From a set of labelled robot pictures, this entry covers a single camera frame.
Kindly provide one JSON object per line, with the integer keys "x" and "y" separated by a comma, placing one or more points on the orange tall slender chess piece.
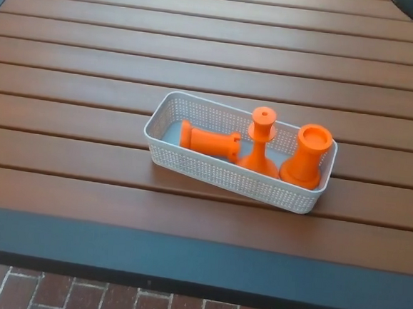
{"x": 258, "y": 155}

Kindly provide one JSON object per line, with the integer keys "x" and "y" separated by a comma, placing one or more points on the white perforated plastic basket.
{"x": 205, "y": 176}

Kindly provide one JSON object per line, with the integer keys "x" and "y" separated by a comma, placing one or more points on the orange notched rook chess piece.
{"x": 211, "y": 144}

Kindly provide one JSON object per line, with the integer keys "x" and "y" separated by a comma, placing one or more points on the orange stout smooth-topped chess piece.
{"x": 306, "y": 159}

